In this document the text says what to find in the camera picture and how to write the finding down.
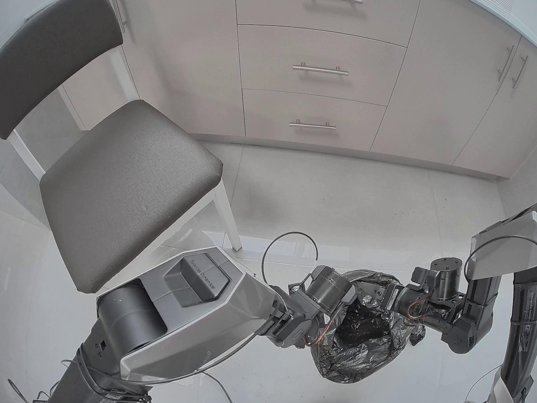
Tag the beige chest of drawers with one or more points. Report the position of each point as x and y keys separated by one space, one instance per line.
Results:
x=314 y=36

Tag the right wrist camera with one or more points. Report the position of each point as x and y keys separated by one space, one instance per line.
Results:
x=421 y=277

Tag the black plastic bag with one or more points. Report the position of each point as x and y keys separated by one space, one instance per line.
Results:
x=356 y=363

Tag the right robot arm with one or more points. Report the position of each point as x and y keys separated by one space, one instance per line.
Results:
x=482 y=300

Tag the grey padded white-legged chair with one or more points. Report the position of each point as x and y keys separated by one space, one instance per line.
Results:
x=126 y=183

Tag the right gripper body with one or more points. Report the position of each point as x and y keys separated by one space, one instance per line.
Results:
x=392 y=298

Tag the crumpled black plastic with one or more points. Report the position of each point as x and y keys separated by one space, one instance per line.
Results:
x=418 y=334

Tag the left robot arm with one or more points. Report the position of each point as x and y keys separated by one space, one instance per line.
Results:
x=188 y=300

